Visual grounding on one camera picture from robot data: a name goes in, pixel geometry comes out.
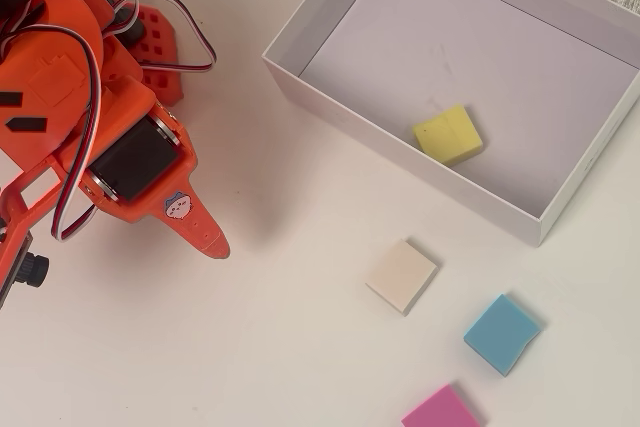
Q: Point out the orange gripper with servo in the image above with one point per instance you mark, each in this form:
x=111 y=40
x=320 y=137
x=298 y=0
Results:
x=134 y=163

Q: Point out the yellow foam cuboid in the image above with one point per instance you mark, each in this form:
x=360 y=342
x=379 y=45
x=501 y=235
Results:
x=447 y=134

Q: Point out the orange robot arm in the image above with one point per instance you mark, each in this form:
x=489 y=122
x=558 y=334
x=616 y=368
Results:
x=50 y=47

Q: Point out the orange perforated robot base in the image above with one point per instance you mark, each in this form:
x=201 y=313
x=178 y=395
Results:
x=160 y=47

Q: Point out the cream white foam cuboid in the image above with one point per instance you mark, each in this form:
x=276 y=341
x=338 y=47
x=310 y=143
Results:
x=402 y=274

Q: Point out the pink foam cuboid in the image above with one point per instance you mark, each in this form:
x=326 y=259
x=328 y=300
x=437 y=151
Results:
x=442 y=409

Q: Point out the white cardboard bin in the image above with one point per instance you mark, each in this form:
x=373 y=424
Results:
x=450 y=47

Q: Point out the blue foam cuboid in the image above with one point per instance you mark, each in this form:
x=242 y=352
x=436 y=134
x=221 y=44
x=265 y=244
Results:
x=500 y=334

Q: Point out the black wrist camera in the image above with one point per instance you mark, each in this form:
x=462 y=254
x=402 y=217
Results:
x=35 y=269

